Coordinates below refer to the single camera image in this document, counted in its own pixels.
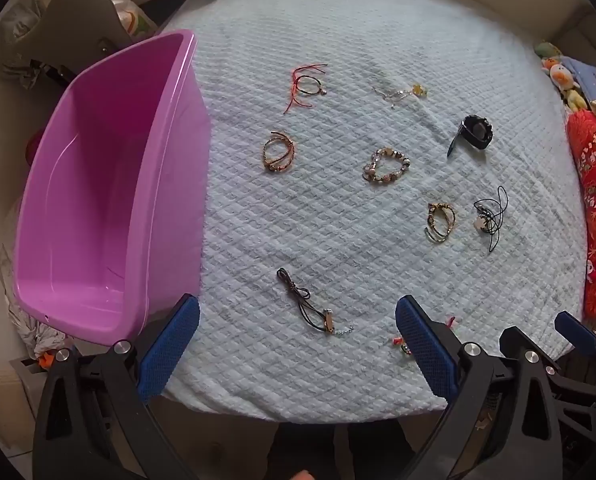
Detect chunky pink beaded bracelet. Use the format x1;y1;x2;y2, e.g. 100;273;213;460
363;147;411;185

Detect brown bead bracelet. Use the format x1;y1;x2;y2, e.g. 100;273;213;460
263;131;296;173

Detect red tassel bracelet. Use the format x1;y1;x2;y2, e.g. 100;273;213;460
390;315;458;356

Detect gold wrap bracelet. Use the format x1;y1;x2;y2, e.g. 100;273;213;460
424;202;457;243

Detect black watch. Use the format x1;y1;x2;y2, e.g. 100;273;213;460
447;115;493;161

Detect brown leather cord bracelet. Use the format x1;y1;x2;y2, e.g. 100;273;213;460
277;267;355;337

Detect red string bracelet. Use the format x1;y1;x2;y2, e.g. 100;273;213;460
284;63;329;114

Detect black cord charm bracelet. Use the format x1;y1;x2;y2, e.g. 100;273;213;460
296;75;327;97

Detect white plush toy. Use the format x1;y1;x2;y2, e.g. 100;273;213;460
542;57;580;92

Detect light blue quilted blanket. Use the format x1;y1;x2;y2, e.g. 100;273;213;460
148;0;591;423

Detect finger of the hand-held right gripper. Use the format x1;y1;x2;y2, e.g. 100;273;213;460
548;311;596;397
499;326;552;362

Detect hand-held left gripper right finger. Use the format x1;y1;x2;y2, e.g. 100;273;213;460
395;294;563;480

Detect yellow plush toy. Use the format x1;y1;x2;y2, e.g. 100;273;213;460
565;87;589;112

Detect white plastic bag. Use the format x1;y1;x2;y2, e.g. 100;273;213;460
105;0;155;37

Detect grey chair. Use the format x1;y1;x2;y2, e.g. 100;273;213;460
0;0;135;92

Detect small red object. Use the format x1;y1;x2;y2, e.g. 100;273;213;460
24;134;42;167

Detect silver chain yellow flower bracelet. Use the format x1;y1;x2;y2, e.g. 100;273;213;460
373;85;429;109

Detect purple plastic bin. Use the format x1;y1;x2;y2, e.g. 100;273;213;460
12;30;213;347

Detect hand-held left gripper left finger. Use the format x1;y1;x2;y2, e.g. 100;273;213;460
32;294;201;480

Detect black cord white pendant necklace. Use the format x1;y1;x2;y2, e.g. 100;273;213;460
472;186;509;256

